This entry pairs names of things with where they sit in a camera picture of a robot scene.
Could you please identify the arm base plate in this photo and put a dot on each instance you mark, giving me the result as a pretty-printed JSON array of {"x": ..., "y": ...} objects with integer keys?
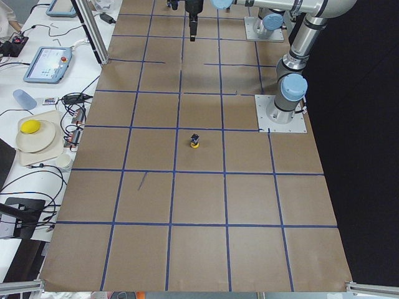
[
  {"x": 256, "y": 31},
  {"x": 273, "y": 120}
]

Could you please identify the beige round plate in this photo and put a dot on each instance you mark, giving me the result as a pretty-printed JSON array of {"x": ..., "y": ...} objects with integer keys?
[{"x": 38, "y": 141}]

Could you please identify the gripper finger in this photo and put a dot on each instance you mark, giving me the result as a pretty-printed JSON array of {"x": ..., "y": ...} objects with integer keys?
[{"x": 193, "y": 18}]

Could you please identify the near teach pendant tablet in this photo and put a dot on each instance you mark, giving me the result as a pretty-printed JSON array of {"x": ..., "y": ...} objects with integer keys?
[{"x": 49, "y": 65}]

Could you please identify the brown paper table cover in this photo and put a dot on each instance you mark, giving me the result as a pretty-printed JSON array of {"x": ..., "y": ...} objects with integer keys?
[{"x": 144, "y": 211}]

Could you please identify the person in white shirt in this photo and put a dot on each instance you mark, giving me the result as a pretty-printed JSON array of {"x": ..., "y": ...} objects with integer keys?
[{"x": 9, "y": 23}]

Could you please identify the translucent blue cup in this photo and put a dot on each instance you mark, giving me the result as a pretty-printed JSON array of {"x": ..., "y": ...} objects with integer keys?
[{"x": 24, "y": 99}]

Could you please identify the aluminium frame post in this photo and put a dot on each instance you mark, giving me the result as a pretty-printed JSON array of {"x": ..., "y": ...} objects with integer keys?
[{"x": 91, "y": 29}]

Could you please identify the black camera stand base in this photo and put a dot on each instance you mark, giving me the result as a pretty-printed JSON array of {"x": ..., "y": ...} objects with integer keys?
[{"x": 20, "y": 217}]

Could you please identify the black power adapter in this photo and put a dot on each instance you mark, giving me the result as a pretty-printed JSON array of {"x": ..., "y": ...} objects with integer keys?
[{"x": 107, "y": 18}]

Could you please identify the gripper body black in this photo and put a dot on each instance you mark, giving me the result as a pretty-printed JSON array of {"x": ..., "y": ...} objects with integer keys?
[{"x": 193, "y": 7}]

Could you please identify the yellow lemon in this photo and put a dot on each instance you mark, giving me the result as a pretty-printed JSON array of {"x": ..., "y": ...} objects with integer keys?
[{"x": 30, "y": 127}]

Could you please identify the teach pendant tablet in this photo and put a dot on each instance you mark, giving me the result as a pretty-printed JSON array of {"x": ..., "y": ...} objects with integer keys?
[
  {"x": 49, "y": 65},
  {"x": 61, "y": 8}
]

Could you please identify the beige square tray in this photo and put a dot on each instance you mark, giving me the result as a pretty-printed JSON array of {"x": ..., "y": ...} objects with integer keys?
[{"x": 55, "y": 149}]

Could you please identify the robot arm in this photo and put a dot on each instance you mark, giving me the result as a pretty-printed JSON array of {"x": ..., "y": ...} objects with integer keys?
[
  {"x": 292, "y": 86},
  {"x": 268, "y": 21}
]

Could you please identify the yellow push button switch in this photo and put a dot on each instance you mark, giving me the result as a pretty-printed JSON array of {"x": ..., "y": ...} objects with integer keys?
[{"x": 194, "y": 141}]

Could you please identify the white paper cup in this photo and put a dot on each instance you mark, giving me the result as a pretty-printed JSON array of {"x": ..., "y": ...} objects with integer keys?
[{"x": 64, "y": 162}]

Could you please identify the far teach pendant tablet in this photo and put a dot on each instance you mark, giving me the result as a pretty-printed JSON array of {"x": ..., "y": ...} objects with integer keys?
[{"x": 61, "y": 8}]

